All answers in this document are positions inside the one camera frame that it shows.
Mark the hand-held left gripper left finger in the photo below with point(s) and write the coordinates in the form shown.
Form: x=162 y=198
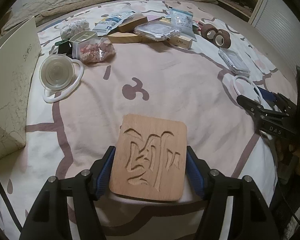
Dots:
x=105 y=172

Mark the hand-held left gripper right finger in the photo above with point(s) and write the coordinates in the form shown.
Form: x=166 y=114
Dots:
x=195 y=172

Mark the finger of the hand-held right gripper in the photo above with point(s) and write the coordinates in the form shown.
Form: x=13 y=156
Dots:
x=268 y=95
x=252 y=108

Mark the carved wooden board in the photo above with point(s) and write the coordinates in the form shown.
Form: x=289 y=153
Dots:
x=150 y=160

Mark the clear plastic case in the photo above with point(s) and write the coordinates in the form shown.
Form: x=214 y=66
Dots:
x=155 y=30
x=233 y=61

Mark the brown tape roll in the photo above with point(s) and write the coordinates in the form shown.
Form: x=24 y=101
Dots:
x=206 y=27
x=226 y=36

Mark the white plastic suction cup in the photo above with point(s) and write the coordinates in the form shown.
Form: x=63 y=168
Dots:
x=56 y=71

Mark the white cardboard box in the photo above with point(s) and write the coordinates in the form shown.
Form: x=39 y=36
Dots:
x=12 y=80

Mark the white louvred door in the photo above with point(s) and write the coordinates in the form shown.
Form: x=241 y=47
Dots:
x=277 y=25

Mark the printed bed sheet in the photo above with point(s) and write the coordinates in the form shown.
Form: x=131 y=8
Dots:
x=165 y=85

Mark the small beige carton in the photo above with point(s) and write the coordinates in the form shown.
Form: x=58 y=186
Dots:
x=182 y=42

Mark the pale blue packet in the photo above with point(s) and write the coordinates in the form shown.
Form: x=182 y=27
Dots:
x=182 y=21

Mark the zip bag of pink bits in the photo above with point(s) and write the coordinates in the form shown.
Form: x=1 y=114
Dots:
x=95 y=51

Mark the black plastic object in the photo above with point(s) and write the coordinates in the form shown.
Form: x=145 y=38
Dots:
x=65 y=48

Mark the white divided tray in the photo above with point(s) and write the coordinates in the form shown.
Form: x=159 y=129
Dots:
x=76 y=39

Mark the green plastic clip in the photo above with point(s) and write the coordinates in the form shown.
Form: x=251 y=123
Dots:
x=58 y=43

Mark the blue and white packet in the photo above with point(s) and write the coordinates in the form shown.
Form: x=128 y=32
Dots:
x=110 y=21

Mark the beige quilted blanket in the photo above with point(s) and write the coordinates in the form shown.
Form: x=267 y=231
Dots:
x=65 y=2

